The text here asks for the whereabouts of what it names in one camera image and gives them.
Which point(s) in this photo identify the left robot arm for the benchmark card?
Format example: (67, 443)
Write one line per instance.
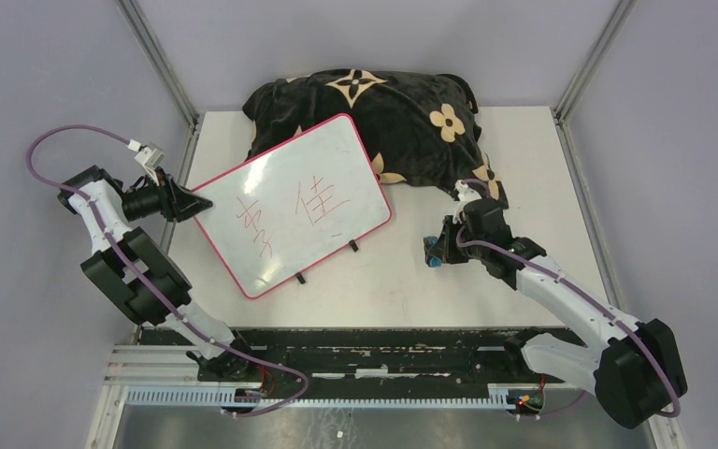
(137, 276)

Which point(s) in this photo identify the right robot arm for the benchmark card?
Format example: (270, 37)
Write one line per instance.
(633, 368)

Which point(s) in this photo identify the black floral pillow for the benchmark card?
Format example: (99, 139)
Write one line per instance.
(418, 129)

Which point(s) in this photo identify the white cable duct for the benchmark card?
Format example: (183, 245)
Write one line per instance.
(227, 397)

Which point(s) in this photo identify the blue black eraser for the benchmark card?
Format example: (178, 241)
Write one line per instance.
(434, 251)

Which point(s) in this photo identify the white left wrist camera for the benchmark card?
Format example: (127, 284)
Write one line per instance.
(147, 156)

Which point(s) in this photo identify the pink framed whiteboard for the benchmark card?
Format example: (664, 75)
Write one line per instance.
(281, 212)

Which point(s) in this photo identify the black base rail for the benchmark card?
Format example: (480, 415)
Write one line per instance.
(356, 364)

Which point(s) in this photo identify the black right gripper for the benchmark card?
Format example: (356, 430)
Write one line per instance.
(445, 243)

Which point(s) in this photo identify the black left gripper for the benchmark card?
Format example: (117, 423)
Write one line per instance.
(178, 203)

